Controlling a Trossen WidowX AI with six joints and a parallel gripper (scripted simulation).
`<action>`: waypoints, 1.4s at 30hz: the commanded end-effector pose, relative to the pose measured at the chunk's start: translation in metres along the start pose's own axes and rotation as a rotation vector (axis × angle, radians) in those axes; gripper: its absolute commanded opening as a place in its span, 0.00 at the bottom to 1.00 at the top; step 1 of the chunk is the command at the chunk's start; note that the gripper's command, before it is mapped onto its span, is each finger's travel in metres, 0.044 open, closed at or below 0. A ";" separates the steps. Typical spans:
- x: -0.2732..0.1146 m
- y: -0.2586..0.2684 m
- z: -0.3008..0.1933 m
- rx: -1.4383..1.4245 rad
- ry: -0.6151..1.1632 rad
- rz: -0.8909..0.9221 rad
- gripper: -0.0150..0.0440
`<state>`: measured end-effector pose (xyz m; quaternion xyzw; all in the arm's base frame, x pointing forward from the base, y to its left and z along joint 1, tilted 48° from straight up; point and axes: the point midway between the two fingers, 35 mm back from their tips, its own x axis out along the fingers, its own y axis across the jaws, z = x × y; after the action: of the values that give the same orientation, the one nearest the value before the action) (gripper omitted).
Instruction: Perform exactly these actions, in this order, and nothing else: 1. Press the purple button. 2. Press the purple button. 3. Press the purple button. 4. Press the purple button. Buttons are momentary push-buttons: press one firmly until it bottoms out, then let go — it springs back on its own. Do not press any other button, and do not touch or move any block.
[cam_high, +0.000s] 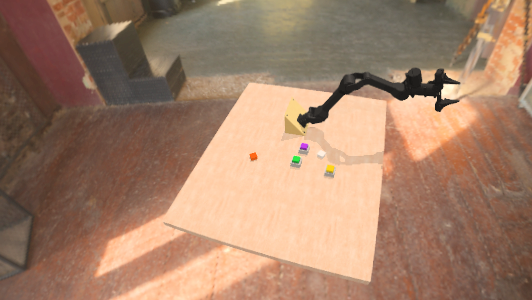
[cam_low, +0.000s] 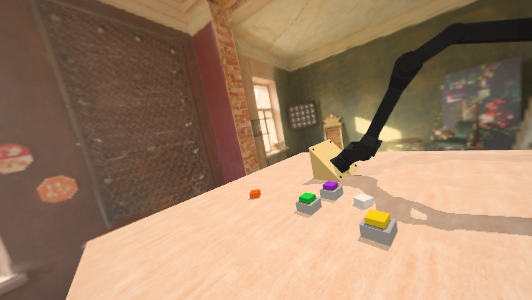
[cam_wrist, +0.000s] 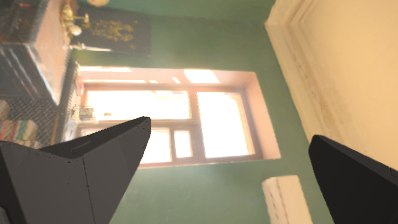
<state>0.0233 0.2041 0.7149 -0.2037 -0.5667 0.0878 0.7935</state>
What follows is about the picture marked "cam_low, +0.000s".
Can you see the yellow button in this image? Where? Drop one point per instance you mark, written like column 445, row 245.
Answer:
column 379, row 227

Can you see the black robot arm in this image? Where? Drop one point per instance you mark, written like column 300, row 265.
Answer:
column 410, row 63

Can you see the green button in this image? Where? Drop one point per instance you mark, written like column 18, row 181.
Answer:
column 308, row 203

